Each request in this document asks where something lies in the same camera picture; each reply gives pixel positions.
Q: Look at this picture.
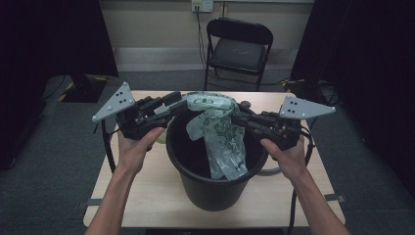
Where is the person's left hand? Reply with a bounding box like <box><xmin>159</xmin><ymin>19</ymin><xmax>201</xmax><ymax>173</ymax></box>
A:
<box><xmin>115</xmin><ymin>126</ymin><xmax>165</xmax><ymax>174</ymax></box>

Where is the right hand-held gripper cable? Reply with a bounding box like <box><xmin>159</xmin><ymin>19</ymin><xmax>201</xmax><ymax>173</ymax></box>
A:
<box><xmin>287</xmin><ymin>125</ymin><xmax>316</xmax><ymax>235</ymax></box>

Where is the grey table strap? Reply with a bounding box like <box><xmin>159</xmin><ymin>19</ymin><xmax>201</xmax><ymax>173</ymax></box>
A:
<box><xmin>324</xmin><ymin>194</ymin><xmax>346</xmax><ymax>204</ymax></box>
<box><xmin>77</xmin><ymin>199</ymin><xmax>99</xmax><ymax>209</ymax></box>

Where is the white wall outlet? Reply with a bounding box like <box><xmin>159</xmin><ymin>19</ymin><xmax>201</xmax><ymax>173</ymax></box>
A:
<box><xmin>191</xmin><ymin>0</ymin><xmax>214</xmax><ymax>14</ymax></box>

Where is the hand-held gripper cable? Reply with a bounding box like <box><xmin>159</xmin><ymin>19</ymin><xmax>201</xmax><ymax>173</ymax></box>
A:
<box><xmin>287</xmin><ymin>125</ymin><xmax>316</xmax><ymax>235</ymax></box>
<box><xmin>92</xmin><ymin>118</ymin><xmax>122</xmax><ymax>174</ymax></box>

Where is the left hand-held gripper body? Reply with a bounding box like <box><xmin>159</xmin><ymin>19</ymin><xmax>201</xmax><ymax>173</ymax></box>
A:
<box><xmin>92</xmin><ymin>81</ymin><xmax>160</xmax><ymax>141</ymax></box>

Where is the person's right hand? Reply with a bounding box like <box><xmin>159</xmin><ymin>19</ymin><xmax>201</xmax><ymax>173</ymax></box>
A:
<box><xmin>259</xmin><ymin>138</ymin><xmax>309</xmax><ymax>180</ymax></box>

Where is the black curtain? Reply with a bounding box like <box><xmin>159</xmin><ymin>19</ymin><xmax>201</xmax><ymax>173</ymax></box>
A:
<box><xmin>0</xmin><ymin>0</ymin><xmax>119</xmax><ymax>170</ymax></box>
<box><xmin>290</xmin><ymin>0</ymin><xmax>415</xmax><ymax>197</ymax></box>

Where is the left hand-held gripper cable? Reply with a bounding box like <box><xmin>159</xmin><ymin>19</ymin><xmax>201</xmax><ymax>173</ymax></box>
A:
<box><xmin>92</xmin><ymin>118</ymin><xmax>122</xmax><ymax>174</ymax></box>

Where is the black ribbed trash bin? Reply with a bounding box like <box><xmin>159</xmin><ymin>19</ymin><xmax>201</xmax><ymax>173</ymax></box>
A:
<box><xmin>164</xmin><ymin>109</ymin><xmax>269</xmax><ymax>212</ymax></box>

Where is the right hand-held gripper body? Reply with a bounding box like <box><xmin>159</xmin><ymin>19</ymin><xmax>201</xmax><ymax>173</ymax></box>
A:
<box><xmin>257</xmin><ymin>95</ymin><xmax>337</xmax><ymax>152</ymax></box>

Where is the pale green garbage bag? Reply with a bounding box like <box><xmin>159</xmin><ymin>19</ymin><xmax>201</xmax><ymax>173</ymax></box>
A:
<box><xmin>180</xmin><ymin>91</ymin><xmax>250</xmax><ymax>181</ymax></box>

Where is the black folding chair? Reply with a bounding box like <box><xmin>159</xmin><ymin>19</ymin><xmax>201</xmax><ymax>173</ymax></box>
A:
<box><xmin>204</xmin><ymin>17</ymin><xmax>274</xmax><ymax>92</ymax></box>

